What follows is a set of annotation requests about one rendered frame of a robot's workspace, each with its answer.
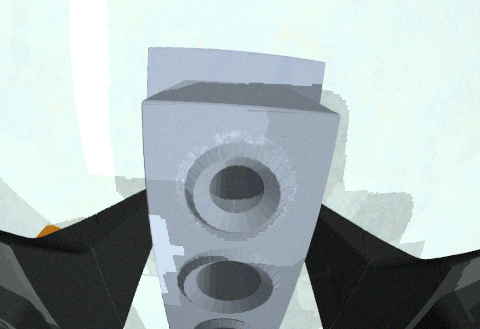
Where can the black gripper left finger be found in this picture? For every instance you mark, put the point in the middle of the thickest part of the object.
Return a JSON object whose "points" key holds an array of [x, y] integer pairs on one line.
{"points": [[85, 275]]}

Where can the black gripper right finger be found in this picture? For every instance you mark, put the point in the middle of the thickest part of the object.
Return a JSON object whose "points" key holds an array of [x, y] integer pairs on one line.
{"points": [[361, 282]]}

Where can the orange-brown cylinder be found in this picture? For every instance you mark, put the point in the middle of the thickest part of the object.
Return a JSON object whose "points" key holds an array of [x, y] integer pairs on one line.
{"points": [[48, 229]]}

